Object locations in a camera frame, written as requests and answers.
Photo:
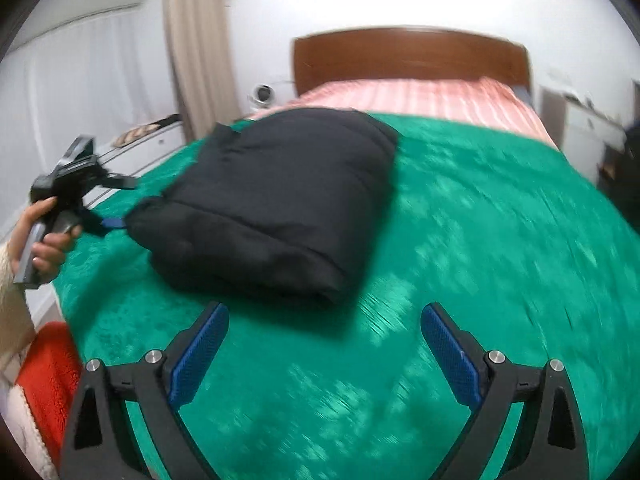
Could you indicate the striped cloth item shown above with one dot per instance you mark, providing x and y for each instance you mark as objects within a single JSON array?
[{"x": 135, "y": 134}]

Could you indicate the white desk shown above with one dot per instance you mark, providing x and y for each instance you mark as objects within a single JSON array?
[{"x": 585, "y": 125}]

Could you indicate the pink striped bed sheet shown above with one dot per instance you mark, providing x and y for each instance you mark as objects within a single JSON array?
[{"x": 425, "y": 97}]

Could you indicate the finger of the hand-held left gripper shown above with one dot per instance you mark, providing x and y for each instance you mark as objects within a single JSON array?
[
  {"x": 120, "y": 180},
  {"x": 112, "y": 223}
]

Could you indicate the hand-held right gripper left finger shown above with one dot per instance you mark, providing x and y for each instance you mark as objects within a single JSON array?
[{"x": 197, "y": 355}]

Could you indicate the wooden headboard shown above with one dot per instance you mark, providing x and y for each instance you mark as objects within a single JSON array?
[{"x": 400, "y": 55}]

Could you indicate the beige curtain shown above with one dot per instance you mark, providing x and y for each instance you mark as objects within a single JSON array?
[{"x": 200, "y": 50}]

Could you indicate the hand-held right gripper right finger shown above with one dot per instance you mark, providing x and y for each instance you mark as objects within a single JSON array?
[{"x": 450, "y": 360}]

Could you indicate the orange fleece garment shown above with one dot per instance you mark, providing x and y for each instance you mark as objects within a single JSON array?
[{"x": 50, "y": 375}]

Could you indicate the small white fan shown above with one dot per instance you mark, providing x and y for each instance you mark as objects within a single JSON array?
[{"x": 263, "y": 94}]

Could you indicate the black puffer jacket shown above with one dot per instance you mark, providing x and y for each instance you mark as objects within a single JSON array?
[{"x": 275, "y": 200}]

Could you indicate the person's left hand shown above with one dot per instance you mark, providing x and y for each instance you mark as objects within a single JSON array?
[{"x": 50, "y": 255}]

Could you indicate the green plush blanket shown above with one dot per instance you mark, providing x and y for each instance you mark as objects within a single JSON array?
[{"x": 450, "y": 240}]

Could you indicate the cream quilted garment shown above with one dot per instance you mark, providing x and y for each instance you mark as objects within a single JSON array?
[{"x": 25, "y": 425}]

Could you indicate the white sheer curtain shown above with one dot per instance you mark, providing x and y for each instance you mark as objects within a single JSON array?
[{"x": 90, "y": 75}]

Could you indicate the person's left forearm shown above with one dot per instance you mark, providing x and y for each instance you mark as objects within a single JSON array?
[{"x": 12, "y": 310}]

